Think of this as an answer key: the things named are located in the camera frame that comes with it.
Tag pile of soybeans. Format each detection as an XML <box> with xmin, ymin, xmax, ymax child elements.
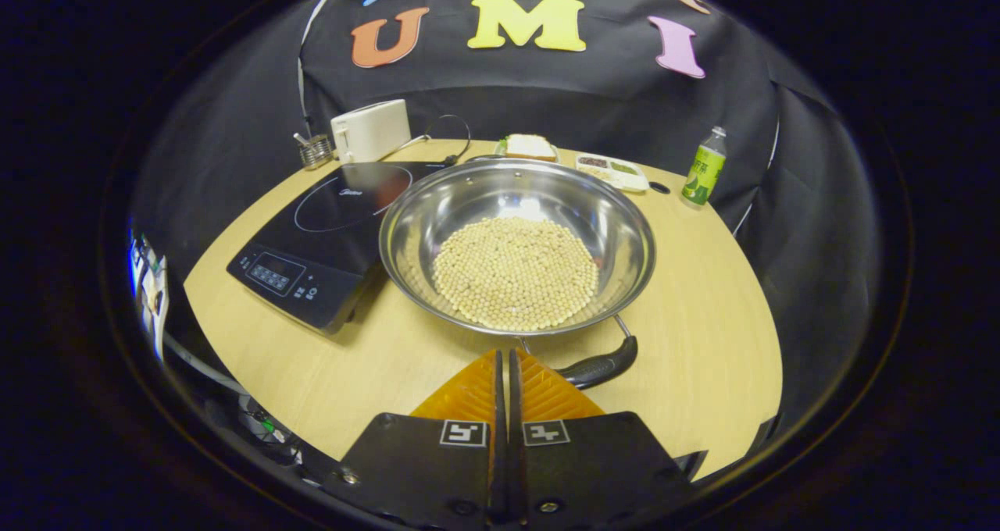
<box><xmin>432</xmin><ymin>216</ymin><xmax>600</xmax><ymax>333</ymax></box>

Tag white rectangular plate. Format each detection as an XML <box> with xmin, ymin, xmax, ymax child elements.
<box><xmin>494</xmin><ymin>141</ymin><xmax>562</xmax><ymax>164</ymax></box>

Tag white divided dish with beans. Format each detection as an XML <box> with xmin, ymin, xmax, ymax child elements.
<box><xmin>575</xmin><ymin>153</ymin><xmax>650</xmax><ymax>194</ymax></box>

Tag green drink bottle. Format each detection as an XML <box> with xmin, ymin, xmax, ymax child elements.
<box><xmin>681</xmin><ymin>126</ymin><xmax>727</xmax><ymax>206</ymax></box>

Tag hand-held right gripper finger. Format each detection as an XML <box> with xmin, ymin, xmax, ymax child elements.
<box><xmin>509</xmin><ymin>349</ymin><xmax>696</xmax><ymax>528</ymax></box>
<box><xmin>337</xmin><ymin>349</ymin><xmax>509</xmax><ymax>528</ymax></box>

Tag sandwich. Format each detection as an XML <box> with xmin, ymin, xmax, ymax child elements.
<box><xmin>504</xmin><ymin>134</ymin><xmax>557</xmax><ymax>159</ymax></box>

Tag black power cable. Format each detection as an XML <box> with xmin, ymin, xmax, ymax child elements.
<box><xmin>406</xmin><ymin>114</ymin><xmax>472</xmax><ymax>166</ymax></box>

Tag black induction cooktop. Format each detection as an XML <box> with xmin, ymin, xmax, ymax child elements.
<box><xmin>227</xmin><ymin>162</ymin><xmax>450</xmax><ymax>337</ymax></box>

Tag wire utensil holder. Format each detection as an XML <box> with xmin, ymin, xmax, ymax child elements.
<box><xmin>293</xmin><ymin>131</ymin><xmax>335</xmax><ymax>171</ymax></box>

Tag stainless steel pot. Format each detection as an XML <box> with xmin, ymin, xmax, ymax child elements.
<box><xmin>379</xmin><ymin>159</ymin><xmax>657</xmax><ymax>391</ymax></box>

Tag white toaster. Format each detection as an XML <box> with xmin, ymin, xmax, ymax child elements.
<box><xmin>330</xmin><ymin>99</ymin><xmax>413</xmax><ymax>164</ymax></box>

